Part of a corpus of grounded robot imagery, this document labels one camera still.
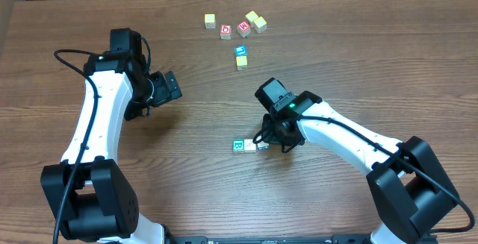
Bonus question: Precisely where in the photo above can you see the far left yellow block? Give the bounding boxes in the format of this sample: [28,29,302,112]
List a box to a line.
[204,13,216,29]

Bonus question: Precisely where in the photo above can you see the red block letter E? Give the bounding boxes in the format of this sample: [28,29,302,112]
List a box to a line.
[237,21,251,37]

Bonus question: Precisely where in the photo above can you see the yellow block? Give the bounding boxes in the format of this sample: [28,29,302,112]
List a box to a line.
[253,16,267,34]
[245,10,258,27]
[236,55,248,71]
[204,13,216,29]

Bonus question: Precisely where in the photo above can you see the green letter block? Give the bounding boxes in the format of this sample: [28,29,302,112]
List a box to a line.
[232,139,245,154]

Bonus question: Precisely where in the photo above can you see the yellow block centre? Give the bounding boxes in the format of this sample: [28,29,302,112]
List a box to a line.
[236,55,248,71]

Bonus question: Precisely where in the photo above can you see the yellow block far right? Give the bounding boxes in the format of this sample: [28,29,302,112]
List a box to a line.
[253,16,267,34]

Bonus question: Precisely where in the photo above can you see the red block with circle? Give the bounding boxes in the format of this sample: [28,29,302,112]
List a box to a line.
[220,25,232,40]

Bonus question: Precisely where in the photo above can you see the yellow block behind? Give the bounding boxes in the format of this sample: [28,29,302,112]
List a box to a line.
[245,10,258,27]

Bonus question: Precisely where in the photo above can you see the plain white wooden block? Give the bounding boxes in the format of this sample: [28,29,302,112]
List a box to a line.
[244,139,257,153]

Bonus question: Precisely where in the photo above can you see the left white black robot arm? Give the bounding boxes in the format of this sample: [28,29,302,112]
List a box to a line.
[40,28,182,243]

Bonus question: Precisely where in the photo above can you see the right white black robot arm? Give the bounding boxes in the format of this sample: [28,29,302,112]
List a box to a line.
[254,78,459,243]

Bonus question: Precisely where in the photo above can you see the white blue picture block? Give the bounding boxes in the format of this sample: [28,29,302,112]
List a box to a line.
[256,142,270,151]

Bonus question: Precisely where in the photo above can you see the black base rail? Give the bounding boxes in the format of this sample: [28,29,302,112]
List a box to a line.
[164,234,372,244]

